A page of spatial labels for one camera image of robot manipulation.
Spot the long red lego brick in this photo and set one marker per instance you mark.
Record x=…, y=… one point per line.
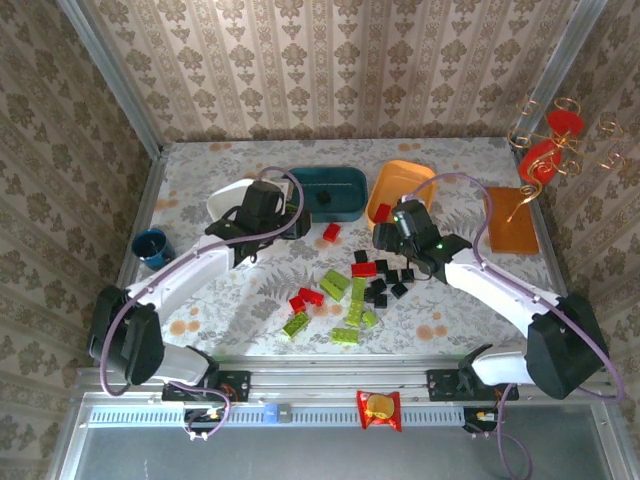
x=363, y=269

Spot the small red lego brick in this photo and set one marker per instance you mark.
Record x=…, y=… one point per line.
x=297, y=304

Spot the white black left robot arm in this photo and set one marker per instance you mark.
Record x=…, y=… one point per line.
x=175, y=280

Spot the orange plastic container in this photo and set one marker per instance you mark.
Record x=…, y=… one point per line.
x=395, y=185

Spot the teal plastic container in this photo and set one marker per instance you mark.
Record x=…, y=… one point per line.
x=345, y=200

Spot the long green lego brick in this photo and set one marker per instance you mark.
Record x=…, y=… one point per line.
x=346, y=336
x=354, y=312
x=358, y=288

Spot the orange-brown rectangular board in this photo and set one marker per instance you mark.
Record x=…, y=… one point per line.
x=505, y=235

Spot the small green lego brick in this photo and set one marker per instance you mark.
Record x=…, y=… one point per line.
x=369, y=318

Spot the floral patterned tablecloth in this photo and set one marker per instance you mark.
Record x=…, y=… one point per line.
x=450, y=330

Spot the dark blue mug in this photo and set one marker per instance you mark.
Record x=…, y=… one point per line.
x=150, y=245

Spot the large red candle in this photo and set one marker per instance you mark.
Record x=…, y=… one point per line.
x=532, y=167

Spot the red snack packet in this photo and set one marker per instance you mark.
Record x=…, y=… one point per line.
x=378, y=407

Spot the small grey box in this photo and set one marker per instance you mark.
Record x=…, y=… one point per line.
x=285, y=413

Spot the small blue box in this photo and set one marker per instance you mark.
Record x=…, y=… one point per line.
x=271, y=412

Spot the small red candle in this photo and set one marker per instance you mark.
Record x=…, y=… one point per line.
x=565, y=122

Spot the grey metal panel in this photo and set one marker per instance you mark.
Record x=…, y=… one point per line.
x=325, y=455

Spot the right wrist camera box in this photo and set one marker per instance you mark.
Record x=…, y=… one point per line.
x=407, y=220

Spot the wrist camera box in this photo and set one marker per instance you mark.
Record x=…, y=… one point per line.
x=285, y=195
x=407, y=220

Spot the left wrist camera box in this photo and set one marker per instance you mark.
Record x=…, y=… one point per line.
x=285, y=195

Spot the aluminium table side rail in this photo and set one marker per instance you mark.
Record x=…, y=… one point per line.
x=548, y=240
x=147, y=200

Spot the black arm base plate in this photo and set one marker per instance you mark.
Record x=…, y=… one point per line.
x=442, y=385
x=235, y=385

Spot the aluminium mounting rail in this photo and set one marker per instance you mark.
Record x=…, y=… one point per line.
x=325, y=380

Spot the aluminium frame post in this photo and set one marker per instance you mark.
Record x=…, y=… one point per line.
x=113, y=75
x=552, y=75

